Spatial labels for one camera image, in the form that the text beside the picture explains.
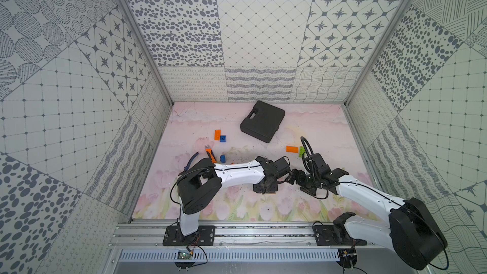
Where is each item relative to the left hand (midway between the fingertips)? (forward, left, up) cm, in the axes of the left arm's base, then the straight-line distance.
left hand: (276, 195), depth 81 cm
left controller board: (-22, +36, -5) cm, 43 cm away
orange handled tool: (+22, +34, -2) cm, 40 cm away
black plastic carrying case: (+40, +5, +2) cm, 40 cm away
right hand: (+5, -8, -1) cm, 10 cm away
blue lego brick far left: (+31, +28, -2) cm, 41 cm away
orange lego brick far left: (+34, +31, -2) cm, 46 cm away
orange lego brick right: (+25, -10, -2) cm, 27 cm away
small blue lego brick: (+18, +26, -3) cm, 32 cm away
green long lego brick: (+25, -16, -3) cm, 30 cm away
